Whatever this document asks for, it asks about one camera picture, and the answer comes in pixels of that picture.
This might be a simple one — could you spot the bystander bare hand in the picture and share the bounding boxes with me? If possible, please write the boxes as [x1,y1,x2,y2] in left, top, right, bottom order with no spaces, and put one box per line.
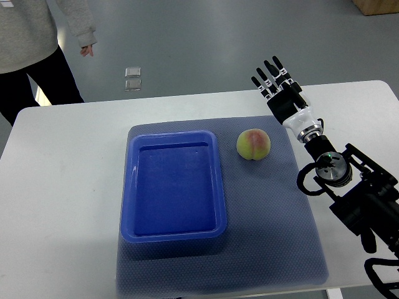
[80,44,94,57]

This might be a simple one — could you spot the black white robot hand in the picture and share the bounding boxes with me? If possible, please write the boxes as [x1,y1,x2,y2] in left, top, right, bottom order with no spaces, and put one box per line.
[251,56,324,143]

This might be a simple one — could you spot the yellow red peach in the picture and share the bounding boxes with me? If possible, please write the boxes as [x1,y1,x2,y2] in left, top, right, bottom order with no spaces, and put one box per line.
[236,128,271,161]

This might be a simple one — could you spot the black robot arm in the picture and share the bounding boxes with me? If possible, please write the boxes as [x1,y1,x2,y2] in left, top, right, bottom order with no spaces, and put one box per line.
[297,135,398,255]

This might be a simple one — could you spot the upper metal floor plate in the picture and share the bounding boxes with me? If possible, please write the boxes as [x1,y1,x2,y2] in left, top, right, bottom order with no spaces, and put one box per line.
[125,67,141,78]

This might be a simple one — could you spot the metal floor plate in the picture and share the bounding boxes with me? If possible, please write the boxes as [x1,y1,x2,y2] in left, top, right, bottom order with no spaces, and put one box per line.
[125,67,141,78]
[125,78,142,91]

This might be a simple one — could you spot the lower metal floor plate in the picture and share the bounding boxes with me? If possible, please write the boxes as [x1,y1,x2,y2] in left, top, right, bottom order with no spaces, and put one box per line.
[125,78,142,91]

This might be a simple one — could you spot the person in grey sweater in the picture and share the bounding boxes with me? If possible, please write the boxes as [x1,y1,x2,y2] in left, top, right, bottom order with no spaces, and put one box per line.
[1,1,83,124]

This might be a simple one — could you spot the grey blue table mat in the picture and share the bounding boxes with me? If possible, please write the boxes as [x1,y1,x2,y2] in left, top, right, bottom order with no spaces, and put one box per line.
[116,116,329,298]

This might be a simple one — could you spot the blue plastic tray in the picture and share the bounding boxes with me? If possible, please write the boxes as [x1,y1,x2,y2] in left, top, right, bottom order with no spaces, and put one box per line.
[120,130,227,244]

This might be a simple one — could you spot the black cable loop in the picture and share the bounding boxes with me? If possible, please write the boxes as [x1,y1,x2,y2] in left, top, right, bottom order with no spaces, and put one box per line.
[363,257,399,299]

